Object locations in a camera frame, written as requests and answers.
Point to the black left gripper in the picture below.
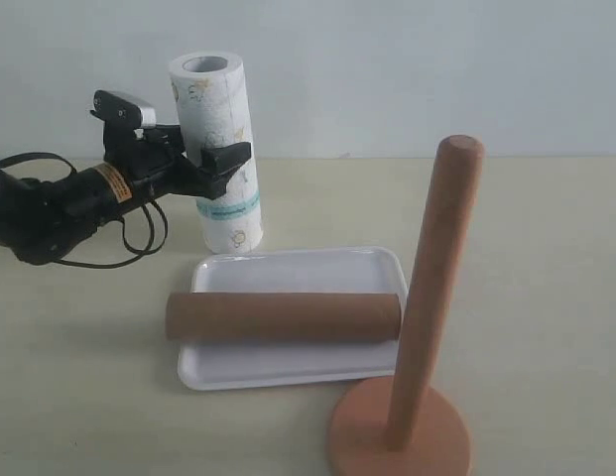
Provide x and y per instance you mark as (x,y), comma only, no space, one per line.
(153,164)

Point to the brown cardboard tube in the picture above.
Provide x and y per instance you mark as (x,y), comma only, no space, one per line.
(282,317)

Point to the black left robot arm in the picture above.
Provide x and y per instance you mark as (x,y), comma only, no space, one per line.
(41,221)

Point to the wooden paper towel holder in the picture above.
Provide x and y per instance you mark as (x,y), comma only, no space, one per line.
(401,425)

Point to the white rectangular plastic tray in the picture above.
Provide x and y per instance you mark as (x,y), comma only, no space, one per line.
(365,269)

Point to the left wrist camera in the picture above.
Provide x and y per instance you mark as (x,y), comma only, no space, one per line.
(123,110)

